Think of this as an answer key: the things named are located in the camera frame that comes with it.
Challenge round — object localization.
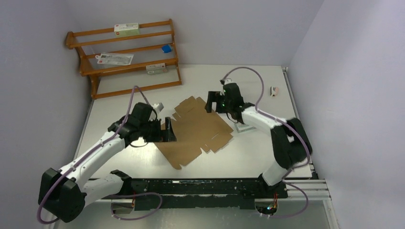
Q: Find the blue small block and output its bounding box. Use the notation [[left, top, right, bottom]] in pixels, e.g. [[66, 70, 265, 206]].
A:
[[161, 44, 172, 53]]

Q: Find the orange wooden shelf rack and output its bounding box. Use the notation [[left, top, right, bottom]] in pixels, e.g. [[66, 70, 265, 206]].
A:
[[65, 19, 182, 99]]

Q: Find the white green box top shelf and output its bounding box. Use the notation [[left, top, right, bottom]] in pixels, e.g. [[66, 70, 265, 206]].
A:
[[114, 23, 140, 38]]

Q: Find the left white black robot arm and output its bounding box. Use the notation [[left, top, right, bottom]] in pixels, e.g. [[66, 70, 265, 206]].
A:
[[37, 103, 177, 224]]

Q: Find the white teal box on table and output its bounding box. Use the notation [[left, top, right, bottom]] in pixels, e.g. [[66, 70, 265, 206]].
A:
[[234, 123, 255, 133]]

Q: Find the small white box on shelf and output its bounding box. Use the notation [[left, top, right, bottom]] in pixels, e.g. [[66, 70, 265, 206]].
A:
[[146, 63, 168, 75]]

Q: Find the clear plastic blister package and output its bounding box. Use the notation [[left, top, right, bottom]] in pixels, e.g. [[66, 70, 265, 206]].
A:
[[95, 53, 134, 66]]

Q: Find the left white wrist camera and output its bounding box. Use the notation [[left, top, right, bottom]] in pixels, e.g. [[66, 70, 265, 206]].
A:
[[152, 102, 164, 113]]

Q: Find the small pink white stapler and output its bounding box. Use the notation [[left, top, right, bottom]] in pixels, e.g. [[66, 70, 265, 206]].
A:
[[270, 86, 279, 97]]

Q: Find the brown cardboard box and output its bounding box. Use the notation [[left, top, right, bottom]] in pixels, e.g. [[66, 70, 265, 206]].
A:
[[155, 96, 233, 170]]

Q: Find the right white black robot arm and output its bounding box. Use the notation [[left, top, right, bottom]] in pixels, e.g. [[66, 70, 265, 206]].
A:
[[205, 83, 312, 198]]

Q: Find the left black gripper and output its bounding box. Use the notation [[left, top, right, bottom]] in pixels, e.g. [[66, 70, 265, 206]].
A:
[[139, 115, 176, 142]]

